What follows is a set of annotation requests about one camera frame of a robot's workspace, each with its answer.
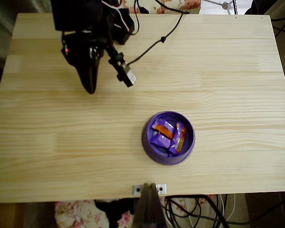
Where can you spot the grey curtain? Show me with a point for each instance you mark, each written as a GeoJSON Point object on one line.
{"type": "Point", "coordinates": [4, 23]}

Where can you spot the purple orange candy packet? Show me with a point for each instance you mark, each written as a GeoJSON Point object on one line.
{"type": "Point", "coordinates": [180, 137]}
{"type": "Point", "coordinates": [165, 129]}

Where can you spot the metal mounting bracket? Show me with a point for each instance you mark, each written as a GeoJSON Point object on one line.
{"type": "Point", "coordinates": [137, 189]}

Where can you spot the black stand leg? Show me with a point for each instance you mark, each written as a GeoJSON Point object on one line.
{"type": "Point", "coordinates": [235, 8]}

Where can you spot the floral cloth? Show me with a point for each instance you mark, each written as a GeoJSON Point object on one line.
{"type": "Point", "coordinates": [73, 213]}
{"type": "Point", "coordinates": [192, 4]}

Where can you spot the purple bowl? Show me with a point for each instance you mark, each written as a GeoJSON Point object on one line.
{"type": "Point", "coordinates": [146, 142]}

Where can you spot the grey metal star base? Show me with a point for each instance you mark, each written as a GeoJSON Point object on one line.
{"type": "Point", "coordinates": [225, 5]}

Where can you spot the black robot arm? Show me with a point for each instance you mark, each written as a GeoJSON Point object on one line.
{"type": "Point", "coordinates": [76, 14]}

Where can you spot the black fabric item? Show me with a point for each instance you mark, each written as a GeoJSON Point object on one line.
{"type": "Point", "coordinates": [109, 211]}

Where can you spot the dark camera stand pole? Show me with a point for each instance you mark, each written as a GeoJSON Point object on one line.
{"type": "Point", "coordinates": [148, 209]}

